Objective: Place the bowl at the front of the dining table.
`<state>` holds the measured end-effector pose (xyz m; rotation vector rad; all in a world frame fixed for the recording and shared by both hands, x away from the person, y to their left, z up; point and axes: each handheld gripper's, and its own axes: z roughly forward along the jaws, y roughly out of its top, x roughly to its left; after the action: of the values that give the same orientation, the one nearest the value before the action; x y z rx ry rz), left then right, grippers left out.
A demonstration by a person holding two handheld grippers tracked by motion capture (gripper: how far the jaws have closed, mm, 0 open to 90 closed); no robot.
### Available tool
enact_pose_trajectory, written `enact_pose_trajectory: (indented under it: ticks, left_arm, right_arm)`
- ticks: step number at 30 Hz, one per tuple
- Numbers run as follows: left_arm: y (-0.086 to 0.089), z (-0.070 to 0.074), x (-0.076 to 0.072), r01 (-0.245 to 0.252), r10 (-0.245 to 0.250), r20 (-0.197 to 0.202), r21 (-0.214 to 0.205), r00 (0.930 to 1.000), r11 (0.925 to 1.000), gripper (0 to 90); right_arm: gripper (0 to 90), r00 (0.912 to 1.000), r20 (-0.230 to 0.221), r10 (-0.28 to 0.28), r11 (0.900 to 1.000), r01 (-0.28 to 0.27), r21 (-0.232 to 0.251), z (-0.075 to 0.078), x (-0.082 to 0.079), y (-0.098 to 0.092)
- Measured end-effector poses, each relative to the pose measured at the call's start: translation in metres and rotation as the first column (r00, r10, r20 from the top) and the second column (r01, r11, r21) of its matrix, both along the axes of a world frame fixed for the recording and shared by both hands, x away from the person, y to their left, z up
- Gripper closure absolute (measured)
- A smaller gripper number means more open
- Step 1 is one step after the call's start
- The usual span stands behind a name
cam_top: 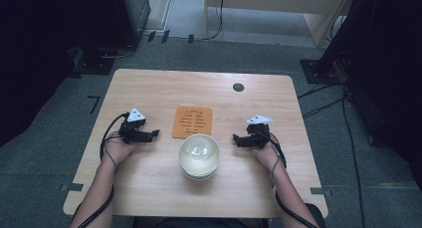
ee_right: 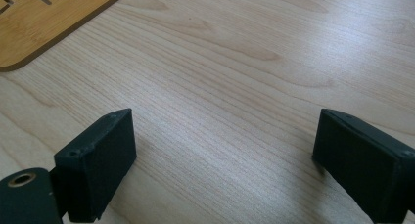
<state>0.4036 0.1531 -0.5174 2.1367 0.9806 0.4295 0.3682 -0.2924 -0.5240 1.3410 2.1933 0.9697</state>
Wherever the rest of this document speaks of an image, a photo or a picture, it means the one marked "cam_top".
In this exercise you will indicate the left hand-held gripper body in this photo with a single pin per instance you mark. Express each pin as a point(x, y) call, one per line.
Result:
point(131, 135)

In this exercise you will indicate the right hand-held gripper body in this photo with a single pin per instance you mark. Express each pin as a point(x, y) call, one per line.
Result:
point(258, 135)

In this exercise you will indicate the white ceramic bowl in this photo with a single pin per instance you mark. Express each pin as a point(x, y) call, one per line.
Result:
point(199, 179)
point(199, 175)
point(199, 151)

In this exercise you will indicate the person's left hand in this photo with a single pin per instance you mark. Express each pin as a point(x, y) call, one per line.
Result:
point(117, 151)

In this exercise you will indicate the person's right hand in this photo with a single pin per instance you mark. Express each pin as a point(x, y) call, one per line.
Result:
point(267, 155)

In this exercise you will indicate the orange square coaster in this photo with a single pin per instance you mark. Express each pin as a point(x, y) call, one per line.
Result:
point(192, 121)

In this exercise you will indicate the wooden table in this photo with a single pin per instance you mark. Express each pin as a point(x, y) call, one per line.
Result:
point(149, 88)

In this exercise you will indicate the black round table grommet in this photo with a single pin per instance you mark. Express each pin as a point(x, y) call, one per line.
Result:
point(238, 87)

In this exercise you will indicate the black floor tape strip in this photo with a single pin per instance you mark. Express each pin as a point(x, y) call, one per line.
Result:
point(165, 36)
point(151, 36)
point(190, 39)

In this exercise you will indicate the black cabinet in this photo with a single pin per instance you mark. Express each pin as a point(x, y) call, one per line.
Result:
point(132, 15)

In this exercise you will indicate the black curtain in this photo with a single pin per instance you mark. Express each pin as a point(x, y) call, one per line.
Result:
point(391, 72)
point(30, 55)

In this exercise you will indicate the black stand base plate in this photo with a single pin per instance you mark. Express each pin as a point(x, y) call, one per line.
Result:
point(315, 72)
point(96, 66)

